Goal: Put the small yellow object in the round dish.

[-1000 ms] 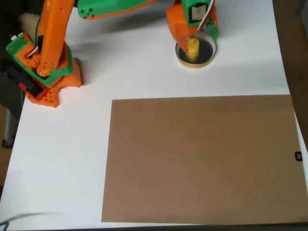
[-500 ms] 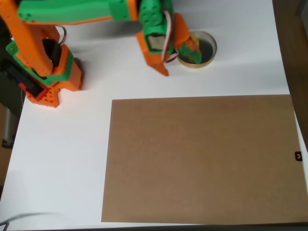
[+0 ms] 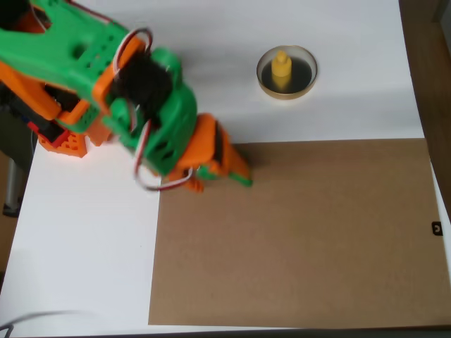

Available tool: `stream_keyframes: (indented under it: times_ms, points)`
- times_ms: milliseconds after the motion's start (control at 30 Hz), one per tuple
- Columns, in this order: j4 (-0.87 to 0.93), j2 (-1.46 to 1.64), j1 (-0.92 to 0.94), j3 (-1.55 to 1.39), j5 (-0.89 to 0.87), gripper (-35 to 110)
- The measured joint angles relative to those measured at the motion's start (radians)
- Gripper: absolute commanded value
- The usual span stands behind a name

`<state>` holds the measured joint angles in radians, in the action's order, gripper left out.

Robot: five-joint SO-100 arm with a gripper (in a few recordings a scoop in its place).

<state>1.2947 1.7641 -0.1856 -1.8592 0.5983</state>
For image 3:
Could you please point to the orange gripper black servo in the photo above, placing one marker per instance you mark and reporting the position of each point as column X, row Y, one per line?
column 208, row 141

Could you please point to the small yellow plastic piece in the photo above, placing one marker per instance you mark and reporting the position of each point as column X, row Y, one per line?
column 281, row 67

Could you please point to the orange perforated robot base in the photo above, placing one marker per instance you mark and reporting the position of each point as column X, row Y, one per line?
column 70, row 148

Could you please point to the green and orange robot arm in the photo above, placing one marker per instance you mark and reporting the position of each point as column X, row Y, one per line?
column 70, row 53

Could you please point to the round gold-rimmed black dish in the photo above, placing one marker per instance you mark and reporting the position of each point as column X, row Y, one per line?
column 303, row 75

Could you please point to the brown rectangular board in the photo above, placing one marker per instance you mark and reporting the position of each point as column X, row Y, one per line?
column 299, row 229

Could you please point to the small black clip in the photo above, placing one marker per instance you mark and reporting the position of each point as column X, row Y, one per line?
column 436, row 229

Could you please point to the grey metal post black foot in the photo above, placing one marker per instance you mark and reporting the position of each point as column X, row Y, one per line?
column 13, row 190

